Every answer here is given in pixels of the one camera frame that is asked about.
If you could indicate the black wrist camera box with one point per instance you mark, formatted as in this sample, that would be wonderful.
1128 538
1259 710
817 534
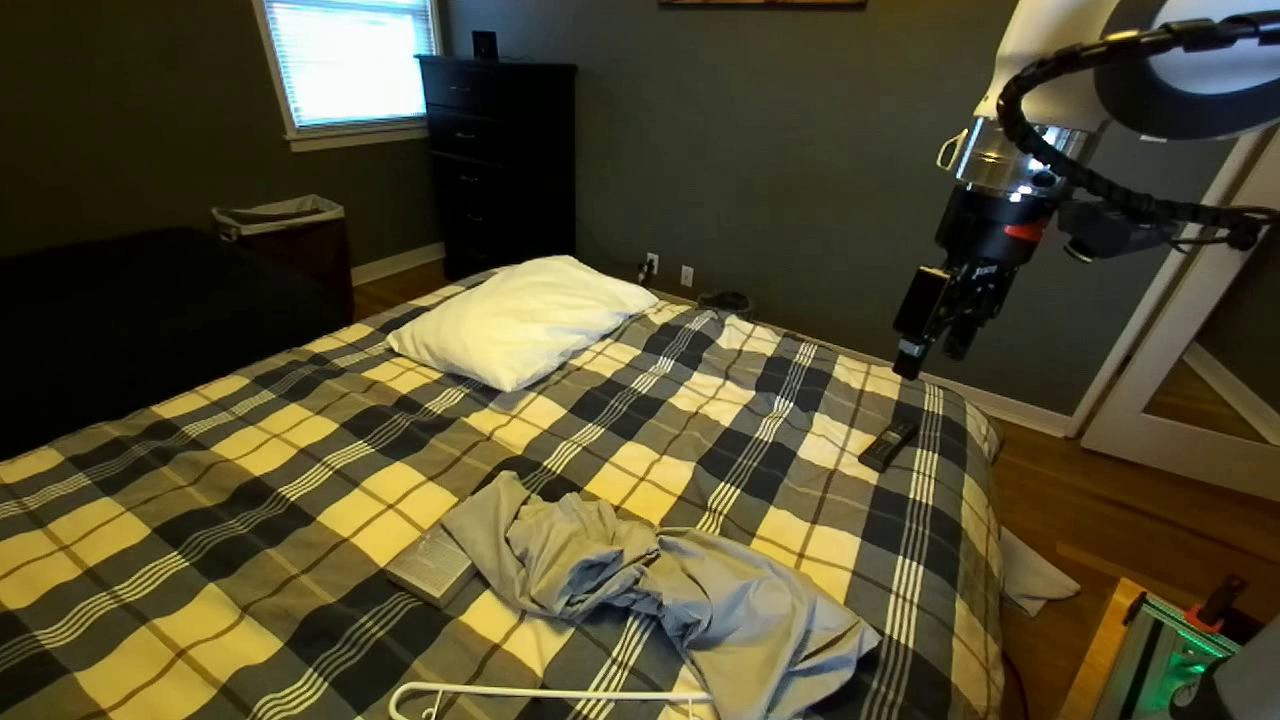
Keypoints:
1103 229

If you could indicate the white pillow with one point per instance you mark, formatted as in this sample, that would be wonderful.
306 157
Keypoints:
521 324

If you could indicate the grey crumpled garment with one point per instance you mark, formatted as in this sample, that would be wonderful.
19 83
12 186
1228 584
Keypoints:
744 615

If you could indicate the grey box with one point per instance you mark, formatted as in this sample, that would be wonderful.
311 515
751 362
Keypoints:
1254 681

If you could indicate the plaid yellow bed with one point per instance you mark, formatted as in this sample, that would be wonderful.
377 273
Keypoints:
267 534

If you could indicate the white cloth beside bed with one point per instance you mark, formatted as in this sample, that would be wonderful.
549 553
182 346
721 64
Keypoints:
1033 575

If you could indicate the dark laundry hamper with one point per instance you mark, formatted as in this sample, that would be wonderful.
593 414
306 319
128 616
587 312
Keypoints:
300 252

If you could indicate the white plastic clothing hanger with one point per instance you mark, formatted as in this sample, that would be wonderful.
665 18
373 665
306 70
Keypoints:
533 692

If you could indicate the green metal stand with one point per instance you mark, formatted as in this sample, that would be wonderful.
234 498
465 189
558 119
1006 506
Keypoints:
1175 662

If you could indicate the small dark object on dresser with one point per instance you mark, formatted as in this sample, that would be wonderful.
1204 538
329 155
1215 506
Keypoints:
481 45

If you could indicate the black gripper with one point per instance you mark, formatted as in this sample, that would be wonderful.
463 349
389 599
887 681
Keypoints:
992 232

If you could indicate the black remote control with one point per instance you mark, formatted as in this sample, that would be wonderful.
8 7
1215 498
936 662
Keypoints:
891 443

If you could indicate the bright window with white frame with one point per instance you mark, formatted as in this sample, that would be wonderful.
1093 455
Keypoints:
355 62

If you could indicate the black tall dresser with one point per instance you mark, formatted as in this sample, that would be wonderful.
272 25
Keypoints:
500 160

